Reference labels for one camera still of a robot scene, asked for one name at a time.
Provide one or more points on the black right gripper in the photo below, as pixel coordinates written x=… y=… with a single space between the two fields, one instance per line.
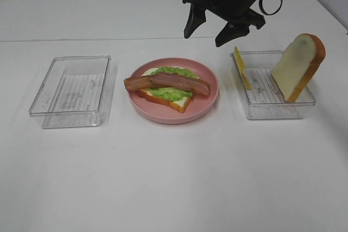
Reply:
x=235 y=12

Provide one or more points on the yellow cheese slice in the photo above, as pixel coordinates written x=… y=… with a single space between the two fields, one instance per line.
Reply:
x=241 y=68

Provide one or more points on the pink bacon strip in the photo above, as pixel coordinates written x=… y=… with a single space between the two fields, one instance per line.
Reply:
x=181 y=82

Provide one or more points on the green lettuce leaf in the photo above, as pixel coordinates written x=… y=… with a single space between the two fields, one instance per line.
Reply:
x=171 y=93

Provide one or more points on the white bread slice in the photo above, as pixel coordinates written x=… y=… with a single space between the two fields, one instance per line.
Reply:
x=179 y=106

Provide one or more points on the brown bacon strip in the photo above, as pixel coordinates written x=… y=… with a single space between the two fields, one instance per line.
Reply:
x=137 y=83

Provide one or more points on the pink round plate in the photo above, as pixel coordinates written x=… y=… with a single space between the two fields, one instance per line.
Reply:
x=198 y=105

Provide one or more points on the upright bread slice right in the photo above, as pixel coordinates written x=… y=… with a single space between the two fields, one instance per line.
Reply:
x=298 y=64

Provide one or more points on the clear plastic right tray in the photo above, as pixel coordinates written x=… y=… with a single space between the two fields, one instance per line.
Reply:
x=264 y=101

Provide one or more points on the clear plastic tray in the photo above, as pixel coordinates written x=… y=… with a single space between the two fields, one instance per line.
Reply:
x=75 y=92
x=264 y=101

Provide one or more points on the clear plastic left tray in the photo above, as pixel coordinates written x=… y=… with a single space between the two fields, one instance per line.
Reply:
x=75 y=92

